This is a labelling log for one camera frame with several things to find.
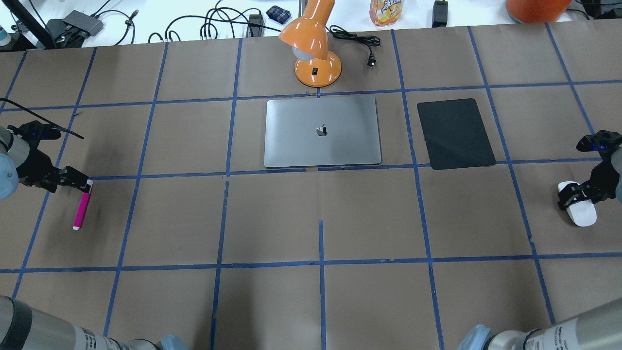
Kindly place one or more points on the lamp power cable plug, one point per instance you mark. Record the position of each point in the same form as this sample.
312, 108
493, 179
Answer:
368, 41

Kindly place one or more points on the black power adapter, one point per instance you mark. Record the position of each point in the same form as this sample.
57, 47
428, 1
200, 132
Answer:
440, 13

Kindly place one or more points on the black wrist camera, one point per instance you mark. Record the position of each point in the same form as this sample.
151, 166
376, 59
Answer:
34, 132

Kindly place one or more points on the white computer mouse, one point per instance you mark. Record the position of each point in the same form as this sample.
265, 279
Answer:
583, 214

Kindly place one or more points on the orange desk lamp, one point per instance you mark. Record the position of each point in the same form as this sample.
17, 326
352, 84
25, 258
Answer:
316, 66

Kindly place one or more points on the orange cylindrical container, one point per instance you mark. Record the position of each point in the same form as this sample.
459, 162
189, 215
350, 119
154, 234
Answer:
536, 11

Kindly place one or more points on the grey usb hub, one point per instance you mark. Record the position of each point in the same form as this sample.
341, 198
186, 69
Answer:
84, 22

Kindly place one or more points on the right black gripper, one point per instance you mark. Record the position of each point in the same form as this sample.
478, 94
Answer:
604, 178

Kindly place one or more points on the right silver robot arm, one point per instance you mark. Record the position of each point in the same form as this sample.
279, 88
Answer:
597, 329

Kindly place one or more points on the black monitor stand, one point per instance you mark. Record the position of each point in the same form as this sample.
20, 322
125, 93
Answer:
34, 23

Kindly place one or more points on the black mousepad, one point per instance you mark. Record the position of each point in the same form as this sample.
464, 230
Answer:
455, 134

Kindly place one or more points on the grey closed laptop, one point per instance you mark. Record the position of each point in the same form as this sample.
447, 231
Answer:
330, 131

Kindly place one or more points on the yellow drink bottle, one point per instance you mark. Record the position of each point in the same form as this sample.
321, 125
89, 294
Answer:
385, 12

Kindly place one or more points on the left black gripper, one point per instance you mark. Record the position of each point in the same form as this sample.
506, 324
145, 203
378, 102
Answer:
33, 169

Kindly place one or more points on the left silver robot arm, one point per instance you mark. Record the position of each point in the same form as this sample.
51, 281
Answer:
22, 326

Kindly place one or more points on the pink highlighter pen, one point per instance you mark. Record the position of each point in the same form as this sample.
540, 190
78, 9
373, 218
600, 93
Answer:
82, 208

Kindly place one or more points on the small dark blue pouch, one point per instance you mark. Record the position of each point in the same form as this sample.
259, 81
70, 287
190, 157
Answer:
279, 14

